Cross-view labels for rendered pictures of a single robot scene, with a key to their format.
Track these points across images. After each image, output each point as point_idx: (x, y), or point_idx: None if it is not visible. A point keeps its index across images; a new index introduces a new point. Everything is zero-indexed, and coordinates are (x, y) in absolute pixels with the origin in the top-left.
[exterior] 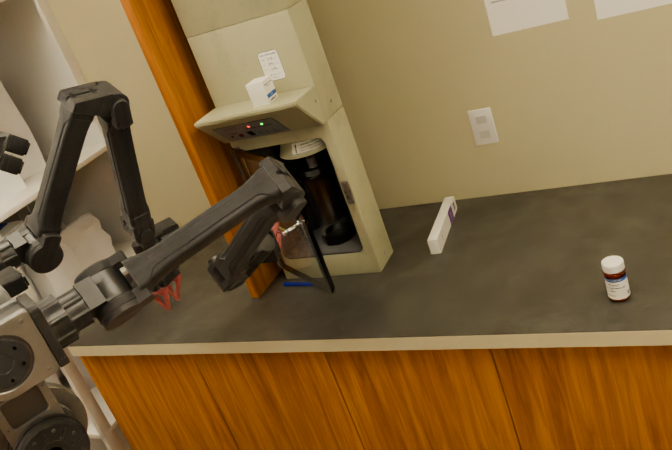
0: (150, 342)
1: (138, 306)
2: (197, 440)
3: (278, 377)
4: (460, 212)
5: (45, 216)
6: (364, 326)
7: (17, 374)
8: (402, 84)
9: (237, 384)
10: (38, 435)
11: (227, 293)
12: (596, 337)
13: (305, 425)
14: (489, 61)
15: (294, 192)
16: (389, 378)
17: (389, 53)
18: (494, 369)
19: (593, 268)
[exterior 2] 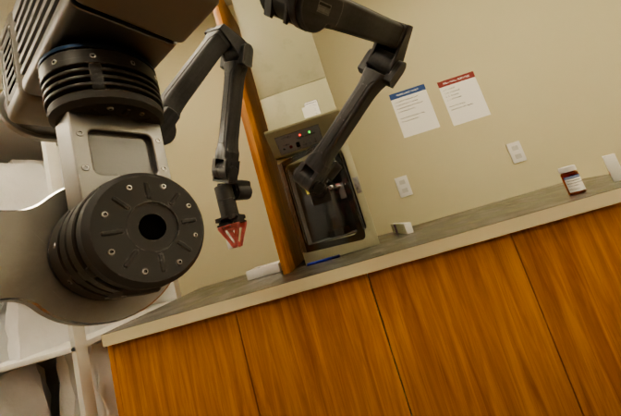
0: (198, 307)
1: (331, 6)
2: None
3: (322, 322)
4: None
5: (172, 95)
6: (402, 247)
7: None
8: (357, 167)
9: (278, 342)
10: (139, 179)
11: (259, 280)
12: (599, 199)
13: (345, 379)
14: (403, 151)
15: (406, 46)
16: (429, 294)
17: (350, 152)
18: (518, 259)
19: (532, 201)
